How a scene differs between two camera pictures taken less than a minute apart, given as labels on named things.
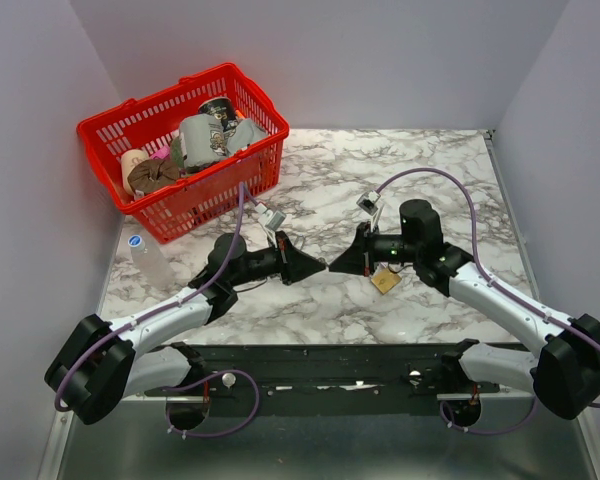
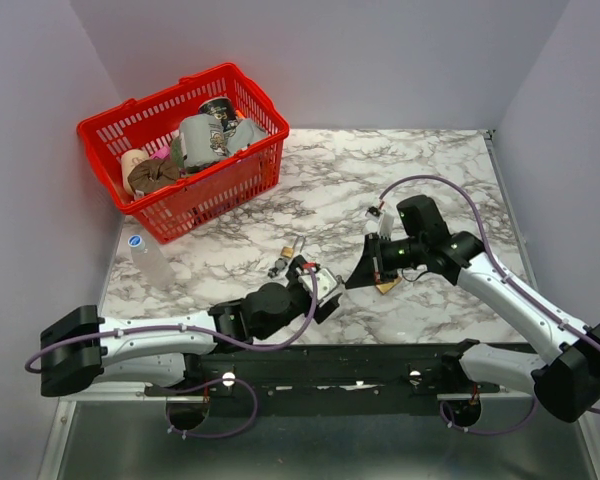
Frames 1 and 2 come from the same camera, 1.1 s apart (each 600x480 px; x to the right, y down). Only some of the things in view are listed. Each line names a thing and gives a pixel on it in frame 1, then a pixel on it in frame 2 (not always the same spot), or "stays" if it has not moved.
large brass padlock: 386,280 stays
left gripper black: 287,256 -> 326,309
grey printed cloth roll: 202,140 stays
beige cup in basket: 128,159 stays
